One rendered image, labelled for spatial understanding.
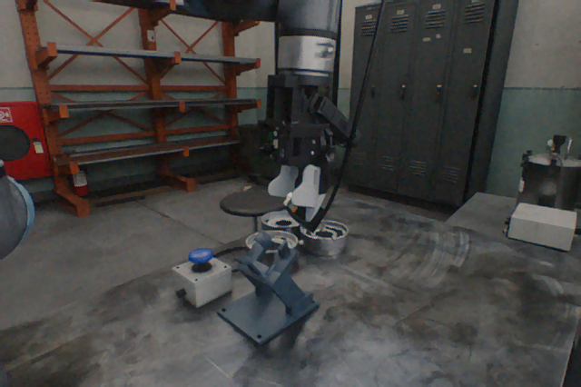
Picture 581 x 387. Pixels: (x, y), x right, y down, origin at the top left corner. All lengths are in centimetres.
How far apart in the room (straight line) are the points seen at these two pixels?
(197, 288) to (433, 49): 312
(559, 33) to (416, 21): 110
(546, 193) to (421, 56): 226
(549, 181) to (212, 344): 120
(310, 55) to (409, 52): 309
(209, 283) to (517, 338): 46
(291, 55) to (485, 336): 46
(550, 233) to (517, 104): 258
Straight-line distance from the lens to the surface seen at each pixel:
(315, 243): 72
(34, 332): 64
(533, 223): 125
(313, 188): 50
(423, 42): 350
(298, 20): 47
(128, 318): 61
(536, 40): 376
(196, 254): 59
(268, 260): 66
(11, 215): 58
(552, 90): 370
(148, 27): 445
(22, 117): 403
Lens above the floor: 114
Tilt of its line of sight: 17 degrees down
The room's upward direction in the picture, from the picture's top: straight up
